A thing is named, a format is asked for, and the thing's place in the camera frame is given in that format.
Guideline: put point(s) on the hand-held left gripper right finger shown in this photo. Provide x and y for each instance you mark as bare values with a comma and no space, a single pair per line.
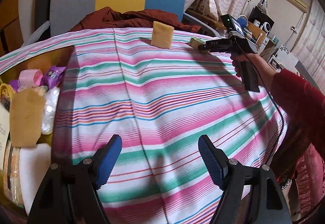
209,163

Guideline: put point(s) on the black open box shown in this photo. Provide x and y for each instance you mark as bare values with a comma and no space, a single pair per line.
256,14

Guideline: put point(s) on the white box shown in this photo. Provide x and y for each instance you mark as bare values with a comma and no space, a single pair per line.
3,132

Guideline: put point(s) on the person's right forearm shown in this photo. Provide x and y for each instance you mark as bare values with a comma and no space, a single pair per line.
299,102

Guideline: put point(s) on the purple snack packet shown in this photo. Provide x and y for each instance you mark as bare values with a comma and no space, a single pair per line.
52,75
14,85

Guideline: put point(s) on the white foam block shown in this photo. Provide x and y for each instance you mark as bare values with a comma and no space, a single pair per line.
35,163

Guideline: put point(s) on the white plastic bag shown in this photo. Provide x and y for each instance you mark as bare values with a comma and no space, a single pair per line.
50,112

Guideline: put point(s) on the person's right hand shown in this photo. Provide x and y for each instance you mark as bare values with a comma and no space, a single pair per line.
236,64

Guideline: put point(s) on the maroon cloth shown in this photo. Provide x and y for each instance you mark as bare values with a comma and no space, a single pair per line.
132,19

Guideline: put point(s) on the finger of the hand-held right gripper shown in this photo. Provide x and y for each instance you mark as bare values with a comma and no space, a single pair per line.
204,47

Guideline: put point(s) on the gold metal tin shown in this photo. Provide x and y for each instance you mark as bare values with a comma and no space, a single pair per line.
50,59

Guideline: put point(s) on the white clothes iron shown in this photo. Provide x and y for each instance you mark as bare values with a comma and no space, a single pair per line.
263,4

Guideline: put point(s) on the pink patterned cloth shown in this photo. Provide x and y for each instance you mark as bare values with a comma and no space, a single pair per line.
312,180

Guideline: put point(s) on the wooden wardrobe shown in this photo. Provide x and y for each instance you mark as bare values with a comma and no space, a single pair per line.
10,15

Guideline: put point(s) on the pink roll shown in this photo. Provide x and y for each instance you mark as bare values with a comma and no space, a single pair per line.
30,76

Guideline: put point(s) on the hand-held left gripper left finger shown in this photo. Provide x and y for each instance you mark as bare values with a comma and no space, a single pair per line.
109,163

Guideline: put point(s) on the white round device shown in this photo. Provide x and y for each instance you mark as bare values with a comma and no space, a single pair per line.
266,26

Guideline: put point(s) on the wooden side table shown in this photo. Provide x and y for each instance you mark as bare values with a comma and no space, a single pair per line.
205,17

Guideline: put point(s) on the small green box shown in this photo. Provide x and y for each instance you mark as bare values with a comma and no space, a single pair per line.
196,41

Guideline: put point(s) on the striped tablecloth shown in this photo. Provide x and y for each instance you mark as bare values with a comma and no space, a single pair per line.
177,99

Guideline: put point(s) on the yellow knitted cloth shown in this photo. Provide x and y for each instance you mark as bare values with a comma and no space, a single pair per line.
6,94

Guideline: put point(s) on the white plastic cabinet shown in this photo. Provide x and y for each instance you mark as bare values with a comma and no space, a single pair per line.
289,59

